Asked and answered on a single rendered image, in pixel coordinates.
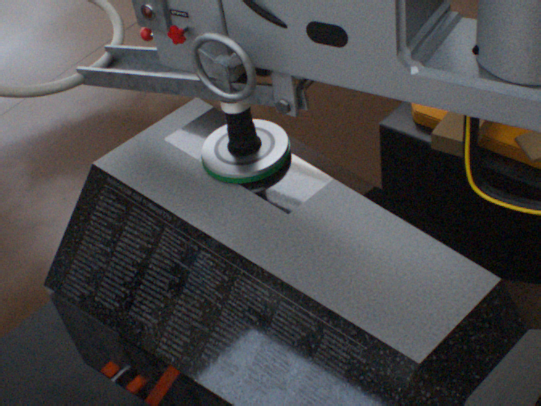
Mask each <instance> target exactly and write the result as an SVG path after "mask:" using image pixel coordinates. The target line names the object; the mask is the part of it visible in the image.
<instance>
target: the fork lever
mask: <svg viewBox="0 0 541 406"><path fill-rule="evenodd" d="M105 50H106V52H109V53H110V54H112V56H113V57H114V62H113V63H112V64H111V65H110V66H109V67H108V68H92V67H82V66H78V67H76V71H77V73H79V74H80V75H82V76H83V78H84V79H85V83H84V84H83V85H87V86H95V87H102V88H109V89H113V88H116V89H123V90H124V89H130V90H137V91H144V92H152V93H166V94H173V95H180V96H188V97H196V98H198V97H202V99H209V100H217V101H224V102H238V103H246V104H253V105H260V106H273V107H275V108H276V110H277V111H278V112H279V113H281V114H283V115H285V114H288V113H289V112H290V111H291V108H290V105H289V103H287V102H285V101H284V100H283V99H281V101H277V102H276V103H275V98H274V93H273V88H272V84H267V83H258V82H257V84H256V87H255V90H254V92H253V93H252V94H251V95H250V96H249V97H248V98H246V99H244V101H227V100H225V99H224V98H222V97H219V96H217V95H216V94H215V93H213V92H212V91H211V90H209V89H208V88H207V87H206V86H205V85H204V84H203V82H202V81H201V80H200V78H199V77H198V76H197V74H196V73H192V72H186V71H183V70H179V69H175V68H169V67H166V66H163V65H162V64H161V63H160V60H159V55H158V52H157V48H143V47H130V46H117V45H106V46H105ZM295 78H296V79H302V80H301V81H300V82H299V83H298V84H297V85H296V86H295V87H296V93H297V101H298V107H299V110H308V109H309V108H310V105H309V102H308V96H307V93H306V89H307V88H308V87H309V86H310V85H311V84H312V83H313V82H314V81H313V80H309V79H305V78H302V77H295ZM211 79H212V80H213V81H214V82H215V83H216V84H217V85H219V86H220V87H222V88H224V87H223V83H222V80H220V79H214V78H211ZM246 85H247V81H231V86H232V90H233V92H239V91H242V90H243V89H244V88H245V87H246Z"/></svg>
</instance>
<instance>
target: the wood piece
mask: <svg viewBox="0 0 541 406"><path fill-rule="evenodd" d="M463 120H464V115H463V114H458V113H453V112H450V111H448V112H447V113H446V115H445V116H444V117H443V118H442V120H441V121H440V123H439V124H438V125H437V126H436V128H435V129H434V131H433V132H432V149H433V150H437V151H442V152H445V153H448V154H451V155H456V156H459V157H462V138H463ZM493 122H494V121H490V120H486V119H483V118H480V126H479V140H478V144H479V143H480V141H481V140H482V139H483V137H484V136H485V134H486V133H487V131H488V130H489V128H490V126H491V125H492V123H493Z"/></svg>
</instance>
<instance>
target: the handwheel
mask: <svg viewBox="0 0 541 406"><path fill-rule="evenodd" d="M208 41H215V42H219V43H221V44H224V45H225V46H227V47H228V48H230V49H231V50H232V52H231V53H230V54H229V55H219V56H218V57H217V58H216V57H215V56H214V55H212V54H211V53H209V52H208V51H206V49H205V48H203V47H202V45H203V44H205V43H206V42H208ZM190 56H191V62H192V64H193V67H194V69H195V71H196V74H197V76H198V77H199V78H200V80H201V81H202V82H203V84H204V85H205V86H206V87H207V88H208V89H209V90H211V91H212V92H213V93H215V94H216V95H217V96H219V97H222V98H224V99H225V100H227V101H232V102H240V101H244V99H246V98H248V97H249V96H250V95H251V94H252V93H253V92H254V90H255V87H256V84H257V74H256V70H255V67H254V63H253V61H252V60H251V58H250V56H249V55H248V53H247V51H246V50H245V49H244V47H243V46H242V45H240V43H239V42H238V41H236V40H234V39H232V38H231V37H229V36H227V35H225V34H222V33H219V32H215V31H208V32H205V33H203V34H201V35H199V36H198V37H197V38H196V39H195V41H194V42H193V44H192V51H191V52H190ZM200 57H203V58H204V59H205V60H207V61H208V62H209V63H210V68H211V71H212V73H213V75H214V76H215V77H216V78H217V79H220V80H222V83H223V87H224V88H222V87H220V86H219V85H217V84H216V83H215V82H214V81H213V80H212V79H211V78H210V77H209V75H208V74H207V73H206V71H205V70H204V67H203V65H202V63H201V60H200ZM240 64H244V66H245V69H246V72H247V78H248V80H247V85H246V87H245V88H244V89H243V90H242V91H239V92H233V90H232V86H231V82H230V79H229V77H230V76H231V75H232V74H234V72H235V71H237V66H238V65H240Z"/></svg>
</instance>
